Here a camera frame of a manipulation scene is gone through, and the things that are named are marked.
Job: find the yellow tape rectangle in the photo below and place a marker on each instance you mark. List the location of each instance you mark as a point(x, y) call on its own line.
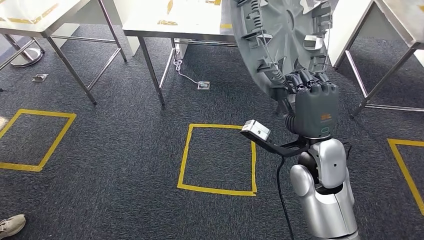
point(167, 22)

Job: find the grey plastic wheel hubcap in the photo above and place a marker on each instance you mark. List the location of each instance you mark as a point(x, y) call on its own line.
point(285, 33)

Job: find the black camera bracket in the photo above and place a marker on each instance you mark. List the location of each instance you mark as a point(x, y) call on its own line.
point(281, 150)

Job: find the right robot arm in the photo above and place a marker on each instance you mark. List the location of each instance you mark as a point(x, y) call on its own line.
point(328, 198)

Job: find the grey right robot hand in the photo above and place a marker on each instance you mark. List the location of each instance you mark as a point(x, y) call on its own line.
point(316, 109)

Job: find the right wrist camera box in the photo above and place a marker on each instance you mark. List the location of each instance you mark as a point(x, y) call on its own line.
point(256, 130)

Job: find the stainless steel workbench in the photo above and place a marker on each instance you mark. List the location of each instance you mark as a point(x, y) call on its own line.
point(400, 20)
point(20, 8)
point(192, 16)

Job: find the chrome round base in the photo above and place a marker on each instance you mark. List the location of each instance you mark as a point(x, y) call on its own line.
point(30, 56)

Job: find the person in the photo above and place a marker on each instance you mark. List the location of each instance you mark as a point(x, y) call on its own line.
point(11, 225)

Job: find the metal floor socket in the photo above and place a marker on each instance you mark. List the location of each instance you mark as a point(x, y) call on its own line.
point(40, 78)
point(204, 85)

